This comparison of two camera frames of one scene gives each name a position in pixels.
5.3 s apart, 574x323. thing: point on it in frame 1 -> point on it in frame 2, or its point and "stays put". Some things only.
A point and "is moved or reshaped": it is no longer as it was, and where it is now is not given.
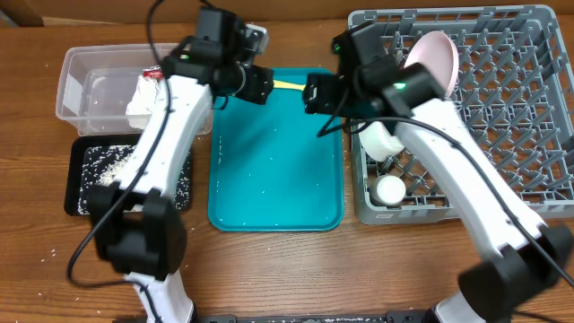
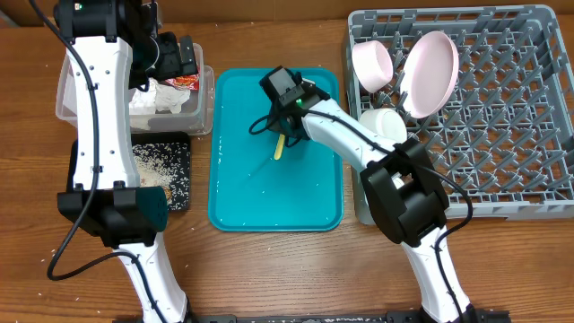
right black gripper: x=322 y=96 -> x=275 y=123
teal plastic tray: x=274 y=168 stays put
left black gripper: x=261 y=85 -> x=174 y=65
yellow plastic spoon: x=288 y=85 is moved or reshaped
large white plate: x=439 y=52 stays put
